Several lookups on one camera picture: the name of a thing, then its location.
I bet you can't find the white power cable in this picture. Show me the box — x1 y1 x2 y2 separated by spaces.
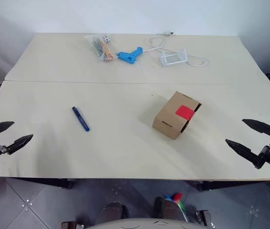
142 34 210 68

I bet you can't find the bag of coloured sticks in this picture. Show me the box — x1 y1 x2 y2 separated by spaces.
84 34 117 63

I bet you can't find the blue marker pen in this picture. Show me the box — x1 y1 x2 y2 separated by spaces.
72 106 91 132

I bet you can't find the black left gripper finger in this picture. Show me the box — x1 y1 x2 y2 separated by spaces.
0 121 15 135
5 134 34 155

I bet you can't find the dark rounded shape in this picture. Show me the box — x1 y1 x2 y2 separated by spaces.
154 197 187 222

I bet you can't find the beige robot torso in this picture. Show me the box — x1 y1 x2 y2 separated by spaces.
84 217 212 229

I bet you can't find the brown metal block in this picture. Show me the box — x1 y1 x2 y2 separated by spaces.
61 221 85 229
196 209 212 226

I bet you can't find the brown cardboard box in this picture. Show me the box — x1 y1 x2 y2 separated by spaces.
152 91 203 140

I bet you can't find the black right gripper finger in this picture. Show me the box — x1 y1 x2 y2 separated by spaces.
225 139 263 169
241 118 270 138

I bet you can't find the blue glue gun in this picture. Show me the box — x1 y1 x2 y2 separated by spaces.
116 46 144 65

